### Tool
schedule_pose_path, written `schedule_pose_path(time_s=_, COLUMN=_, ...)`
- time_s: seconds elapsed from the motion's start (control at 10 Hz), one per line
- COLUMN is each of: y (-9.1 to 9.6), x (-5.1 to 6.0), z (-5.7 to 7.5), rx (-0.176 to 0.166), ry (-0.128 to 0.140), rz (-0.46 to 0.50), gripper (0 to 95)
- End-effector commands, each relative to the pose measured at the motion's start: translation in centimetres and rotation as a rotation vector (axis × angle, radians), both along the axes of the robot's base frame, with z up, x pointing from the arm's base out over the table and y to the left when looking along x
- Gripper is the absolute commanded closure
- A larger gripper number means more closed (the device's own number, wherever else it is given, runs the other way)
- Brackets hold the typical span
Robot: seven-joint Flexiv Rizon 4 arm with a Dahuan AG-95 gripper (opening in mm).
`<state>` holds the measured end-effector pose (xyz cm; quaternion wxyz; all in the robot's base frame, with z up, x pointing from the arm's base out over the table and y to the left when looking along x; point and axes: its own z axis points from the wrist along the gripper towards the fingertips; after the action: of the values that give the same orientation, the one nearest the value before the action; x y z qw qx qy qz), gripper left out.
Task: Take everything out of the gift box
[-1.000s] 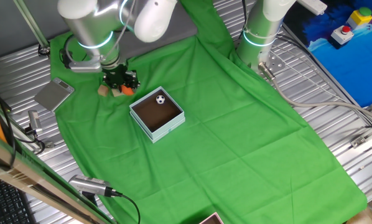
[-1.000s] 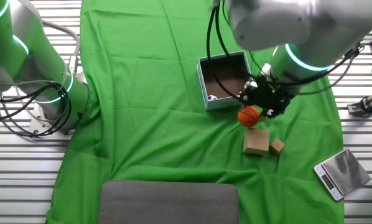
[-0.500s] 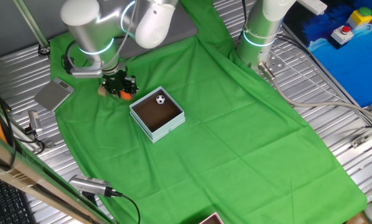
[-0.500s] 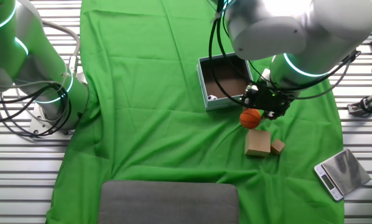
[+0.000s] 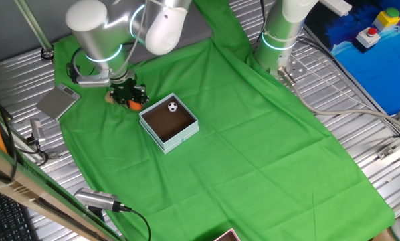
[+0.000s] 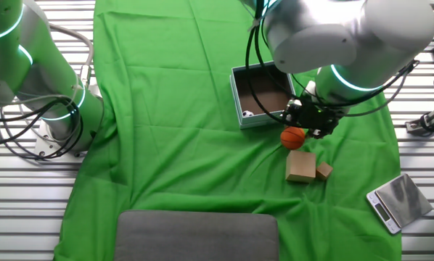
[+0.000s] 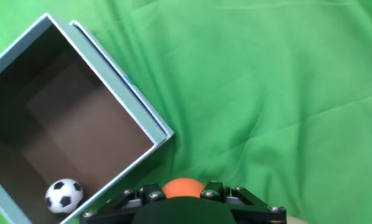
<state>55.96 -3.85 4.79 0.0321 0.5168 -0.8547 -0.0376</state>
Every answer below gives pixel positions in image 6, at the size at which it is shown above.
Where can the pale blue gift box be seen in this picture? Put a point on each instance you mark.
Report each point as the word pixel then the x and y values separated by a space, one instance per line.
pixel 264 90

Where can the large wooden block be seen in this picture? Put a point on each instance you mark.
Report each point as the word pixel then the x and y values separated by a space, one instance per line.
pixel 300 165

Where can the small silver camera on mount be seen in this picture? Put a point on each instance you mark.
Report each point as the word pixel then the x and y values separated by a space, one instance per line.
pixel 429 121

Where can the mini soccer ball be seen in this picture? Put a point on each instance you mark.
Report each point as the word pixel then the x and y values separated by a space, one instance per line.
pixel 247 113

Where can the small wooden cube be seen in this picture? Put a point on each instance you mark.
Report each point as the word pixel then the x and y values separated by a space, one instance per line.
pixel 324 170

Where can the green cloth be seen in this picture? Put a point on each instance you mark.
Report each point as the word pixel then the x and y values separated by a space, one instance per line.
pixel 166 145

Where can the grey cushion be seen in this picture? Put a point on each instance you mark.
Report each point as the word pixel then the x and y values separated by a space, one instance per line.
pixel 195 235

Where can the orange mini basketball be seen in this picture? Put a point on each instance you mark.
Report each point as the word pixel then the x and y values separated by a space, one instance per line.
pixel 292 138

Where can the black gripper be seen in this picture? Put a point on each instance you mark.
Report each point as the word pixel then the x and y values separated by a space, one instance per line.
pixel 318 114

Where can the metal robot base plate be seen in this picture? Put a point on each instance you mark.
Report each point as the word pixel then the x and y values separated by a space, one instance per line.
pixel 44 145

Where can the silver digital scale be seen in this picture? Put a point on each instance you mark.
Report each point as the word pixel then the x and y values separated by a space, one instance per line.
pixel 402 199

